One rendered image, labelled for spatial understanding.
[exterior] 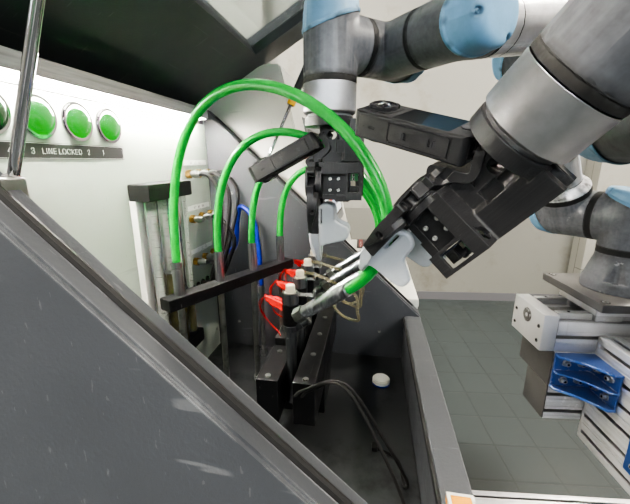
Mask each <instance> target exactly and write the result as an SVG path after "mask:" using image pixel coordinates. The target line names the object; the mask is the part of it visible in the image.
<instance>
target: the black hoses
mask: <svg viewBox="0 0 630 504"><path fill-rule="evenodd" d="M220 174H222V170H219V171H217V172H216V171H208V172H199V176H206V177H207V178H208V179H209V180H210V181H211V182H212V183H213V185H214V187H215V189H216V191H217V189H218V184H217V182H216V181H215V179H214V178H213V177H212V176H211V175H215V176H216V177H217V178H218V179H219V180H220V177H221V175H220ZM228 180H229V181H230V182H231V183H232V185H233V186H234V189H235V193H236V203H235V210H234V215H233V220H232V225H231V227H230V226H229V225H230V218H231V206H232V199H231V191H230V188H229V186H228V184H227V185H226V192H227V198H228V207H227V218H226V221H225V220H224V218H223V206H222V218H221V238H222V228H223V224H224V225H225V231H224V236H223V241H222V251H223V255H224V256H223V257H224V259H223V260H224V266H225V267H224V275H225V276H226V272H227V270H228V267H229V265H230V262H231V259H232V256H233V253H234V251H235V248H236V236H235V234H234V228H235V224H236V220H237V215H238V210H237V207H238V205H239V200H240V194H239V189H238V186H237V184H236V183H235V181H234V180H233V179H232V178H231V177H230V176H229V179H228ZM228 231H229V237H228ZM227 237H228V241H227ZM232 240H233V243H232V248H231V251H230V253H229V256H228V259H227V255H228V252H229V248H230V245H231V241H232ZM226 242H227V245H226ZM225 246H226V249H225ZM224 251H225V252H224ZM226 259H227V262H226ZM225 262H226V265H225ZM206 264H213V265H212V269H211V273H210V277H209V276H206V279H202V280H201V283H200V282H197V284H196V286H198V285H201V284H204V283H207V282H210V281H213V280H215V268H214V260H206Z"/></svg>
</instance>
